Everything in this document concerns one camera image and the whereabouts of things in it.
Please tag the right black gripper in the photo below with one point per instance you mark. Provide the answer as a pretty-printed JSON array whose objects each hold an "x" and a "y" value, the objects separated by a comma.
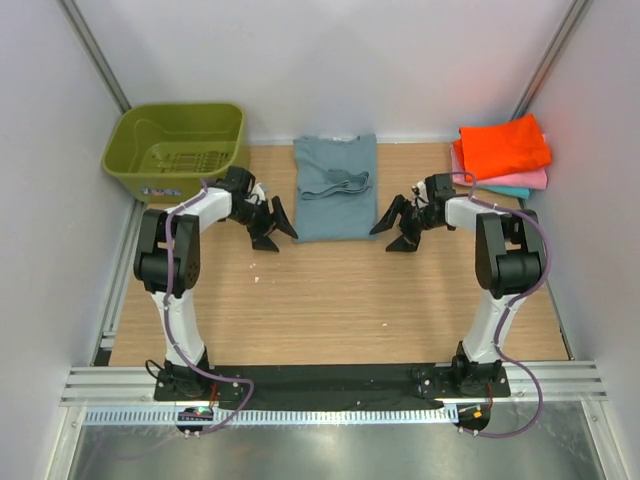
[{"x": 387, "y": 222}]

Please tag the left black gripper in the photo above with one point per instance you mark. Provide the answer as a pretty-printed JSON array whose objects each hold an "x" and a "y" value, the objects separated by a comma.
[{"x": 259, "y": 234}]

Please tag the grey-blue t shirt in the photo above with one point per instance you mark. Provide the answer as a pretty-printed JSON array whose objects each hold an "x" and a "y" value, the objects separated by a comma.
[{"x": 336, "y": 194}]

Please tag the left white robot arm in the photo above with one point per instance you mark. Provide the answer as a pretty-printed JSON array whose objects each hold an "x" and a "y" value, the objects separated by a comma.
[{"x": 168, "y": 262}]

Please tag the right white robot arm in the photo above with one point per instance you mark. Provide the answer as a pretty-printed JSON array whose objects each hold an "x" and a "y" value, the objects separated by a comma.
[{"x": 511, "y": 261}]

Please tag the orange folded t shirt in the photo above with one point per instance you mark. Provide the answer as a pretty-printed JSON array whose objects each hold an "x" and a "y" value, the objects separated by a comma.
[{"x": 510, "y": 148}]

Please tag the teal folded t shirt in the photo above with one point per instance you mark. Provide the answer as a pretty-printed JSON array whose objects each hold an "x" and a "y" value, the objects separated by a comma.
[{"x": 516, "y": 192}]

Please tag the olive green plastic basket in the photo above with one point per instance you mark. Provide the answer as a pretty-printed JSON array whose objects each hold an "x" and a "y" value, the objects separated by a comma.
[{"x": 161, "y": 152}]

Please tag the pink folded t shirt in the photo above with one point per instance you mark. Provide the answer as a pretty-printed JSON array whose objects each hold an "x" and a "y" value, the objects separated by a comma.
[{"x": 536, "y": 179}]

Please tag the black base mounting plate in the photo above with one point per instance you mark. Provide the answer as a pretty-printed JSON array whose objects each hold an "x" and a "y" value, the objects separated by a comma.
[{"x": 335, "y": 388}]

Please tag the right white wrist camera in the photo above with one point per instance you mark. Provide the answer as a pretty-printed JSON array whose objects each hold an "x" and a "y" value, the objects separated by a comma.
[{"x": 419, "y": 195}]

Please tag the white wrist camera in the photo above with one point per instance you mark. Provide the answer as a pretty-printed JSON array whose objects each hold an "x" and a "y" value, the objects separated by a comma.
[
  {"x": 419, "y": 195},
  {"x": 257, "y": 194}
]

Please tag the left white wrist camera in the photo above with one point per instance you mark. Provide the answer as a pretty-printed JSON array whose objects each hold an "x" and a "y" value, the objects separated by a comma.
[{"x": 257, "y": 194}]

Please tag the white slotted cable duct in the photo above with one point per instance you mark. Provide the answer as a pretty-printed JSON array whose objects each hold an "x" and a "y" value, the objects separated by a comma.
[{"x": 199, "y": 416}]

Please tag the aluminium frame rail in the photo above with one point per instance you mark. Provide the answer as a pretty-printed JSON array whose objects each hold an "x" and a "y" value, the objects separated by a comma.
[{"x": 552, "y": 380}]

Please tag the left corner aluminium post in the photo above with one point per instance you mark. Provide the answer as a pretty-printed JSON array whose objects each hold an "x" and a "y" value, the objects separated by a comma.
[{"x": 92, "y": 48}]

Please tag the corner aluminium post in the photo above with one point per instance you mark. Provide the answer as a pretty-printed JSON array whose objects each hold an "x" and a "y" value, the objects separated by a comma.
[
  {"x": 92, "y": 48},
  {"x": 560, "y": 39}
]

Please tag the right corner aluminium post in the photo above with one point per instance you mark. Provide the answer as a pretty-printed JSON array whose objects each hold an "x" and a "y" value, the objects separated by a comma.
[{"x": 560, "y": 39}]

